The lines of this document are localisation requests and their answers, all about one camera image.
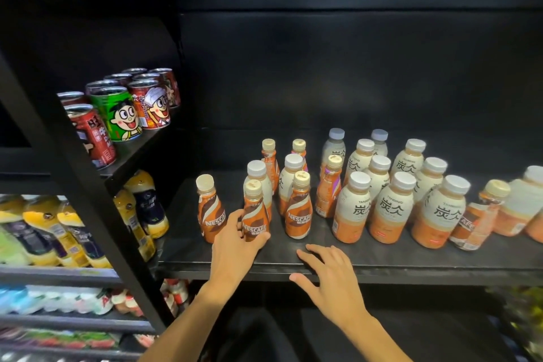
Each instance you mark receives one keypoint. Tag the person's right hand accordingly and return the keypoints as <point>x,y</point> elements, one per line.
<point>339,289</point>

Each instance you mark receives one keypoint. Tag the person's left hand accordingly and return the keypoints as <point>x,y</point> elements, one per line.
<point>233,260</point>

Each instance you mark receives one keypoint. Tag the black shelf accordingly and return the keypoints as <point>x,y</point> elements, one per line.
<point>339,77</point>

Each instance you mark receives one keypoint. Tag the person's left forearm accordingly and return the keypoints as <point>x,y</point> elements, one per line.
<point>182,332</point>

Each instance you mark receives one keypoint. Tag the row of red white small bottles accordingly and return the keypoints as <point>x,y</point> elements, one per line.
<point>174,291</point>

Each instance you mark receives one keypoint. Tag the row of yellow dark label bottles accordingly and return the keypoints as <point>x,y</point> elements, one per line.
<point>72,234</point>

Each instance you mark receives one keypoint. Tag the row of clear white capped bottles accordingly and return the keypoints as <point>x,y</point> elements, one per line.
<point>68,300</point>

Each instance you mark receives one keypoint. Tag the group of cartoon drink cans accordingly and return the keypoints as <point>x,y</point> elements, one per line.
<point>123,115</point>

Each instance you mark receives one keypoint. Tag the row of yellow green snack packs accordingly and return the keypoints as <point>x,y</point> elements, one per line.
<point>522,315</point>

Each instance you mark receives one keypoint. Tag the row of green drink cartons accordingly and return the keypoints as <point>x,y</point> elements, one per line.
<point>63,338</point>

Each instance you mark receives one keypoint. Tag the black metal drinks rack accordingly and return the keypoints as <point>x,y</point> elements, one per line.
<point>63,154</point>

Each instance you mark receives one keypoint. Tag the row of pale green bottles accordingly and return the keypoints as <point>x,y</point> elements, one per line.
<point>10,249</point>

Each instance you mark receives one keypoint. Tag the row of blue drink bottles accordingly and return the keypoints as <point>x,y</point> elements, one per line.
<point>10,298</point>

